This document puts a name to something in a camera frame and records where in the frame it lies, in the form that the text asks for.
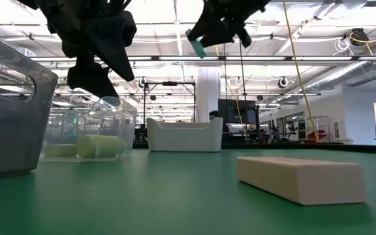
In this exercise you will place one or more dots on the clear plastic bin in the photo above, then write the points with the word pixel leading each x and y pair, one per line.
pixel 129 124

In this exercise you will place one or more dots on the person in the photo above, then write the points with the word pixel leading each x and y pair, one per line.
pixel 213 114

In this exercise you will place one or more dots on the black gantry frame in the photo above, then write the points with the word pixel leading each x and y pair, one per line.
pixel 170 84

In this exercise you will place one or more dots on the ceiling light bar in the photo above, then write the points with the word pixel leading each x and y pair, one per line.
pixel 140 58
pixel 322 58
pixel 256 58
pixel 188 58

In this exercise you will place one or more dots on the white pillar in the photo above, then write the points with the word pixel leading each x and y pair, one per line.
pixel 207 94

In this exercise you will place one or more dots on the white bin with curved rim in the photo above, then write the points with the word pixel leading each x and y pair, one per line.
pixel 184 137

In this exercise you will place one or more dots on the silver ventilation duct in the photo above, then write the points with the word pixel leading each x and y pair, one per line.
pixel 335 76

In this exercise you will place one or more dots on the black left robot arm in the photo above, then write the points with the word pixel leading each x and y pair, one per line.
pixel 28 2

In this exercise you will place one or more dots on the black monitor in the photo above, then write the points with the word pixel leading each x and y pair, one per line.
pixel 233 111

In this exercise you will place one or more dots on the red object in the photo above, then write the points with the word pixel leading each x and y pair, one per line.
pixel 318 135

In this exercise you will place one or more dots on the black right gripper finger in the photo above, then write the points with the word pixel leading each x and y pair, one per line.
pixel 211 26
pixel 220 38

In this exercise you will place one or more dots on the dark grey translucent bin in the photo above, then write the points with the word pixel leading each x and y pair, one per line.
pixel 8 130

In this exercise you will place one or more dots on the black table frame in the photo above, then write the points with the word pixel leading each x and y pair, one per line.
pixel 305 147

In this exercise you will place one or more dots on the mint rectangular block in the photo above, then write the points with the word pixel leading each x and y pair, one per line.
pixel 198 49

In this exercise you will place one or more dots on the yellow-green foam cylinder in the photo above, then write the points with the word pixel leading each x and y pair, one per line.
pixel 100 147

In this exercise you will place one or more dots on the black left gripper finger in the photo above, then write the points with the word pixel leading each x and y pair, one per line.
pixel 93 81
pixel 113 49

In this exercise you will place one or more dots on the short salmon block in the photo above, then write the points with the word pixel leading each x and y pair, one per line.
pixel 305 181

